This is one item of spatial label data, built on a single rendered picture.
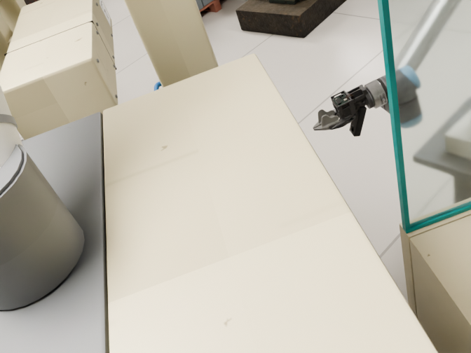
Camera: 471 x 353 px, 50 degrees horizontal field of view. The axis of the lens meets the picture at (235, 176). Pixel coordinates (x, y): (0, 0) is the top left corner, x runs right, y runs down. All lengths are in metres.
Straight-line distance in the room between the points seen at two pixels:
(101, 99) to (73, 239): 0.66
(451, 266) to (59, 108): 0.96
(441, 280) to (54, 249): 0.81
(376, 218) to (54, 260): 2.51
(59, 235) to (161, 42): 0.55
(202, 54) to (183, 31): 0.07
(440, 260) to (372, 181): 2.06
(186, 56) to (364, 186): 2.25
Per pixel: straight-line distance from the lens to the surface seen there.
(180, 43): 1.08
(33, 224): 0.62
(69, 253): 0.66
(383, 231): 2.95
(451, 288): 1.16
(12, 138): 0.66
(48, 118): 1.31
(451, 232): 1.26
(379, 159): 3.37
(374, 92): 1.76
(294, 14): 4.87
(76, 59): 1.26
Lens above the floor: 2.23
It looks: 39 degrees down
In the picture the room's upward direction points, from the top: 21 degrees counter-clockwise
